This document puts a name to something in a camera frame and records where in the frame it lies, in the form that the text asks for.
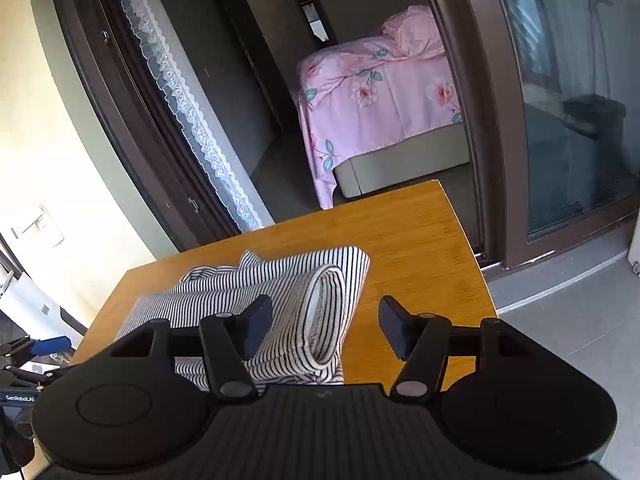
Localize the black white striped garment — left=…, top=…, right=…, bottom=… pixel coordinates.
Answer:
left=114, top=245, right=372, bottom=394

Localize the white bin with red inside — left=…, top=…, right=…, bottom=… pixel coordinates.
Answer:
left=627, top=219, right=640, bottom=276

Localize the pink floral bed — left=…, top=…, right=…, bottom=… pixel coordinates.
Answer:
left=298, top=6, right=470, bottom=209

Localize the white lace curtain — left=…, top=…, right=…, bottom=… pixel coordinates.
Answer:
left=119, top=0, right=274, bottom=233

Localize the glass sliding door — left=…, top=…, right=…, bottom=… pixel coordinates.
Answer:
left=502, top=0, right=639, bottom=238

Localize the dark brown door frame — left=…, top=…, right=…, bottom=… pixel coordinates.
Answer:
left=53, top=0, right=241, bottom=252

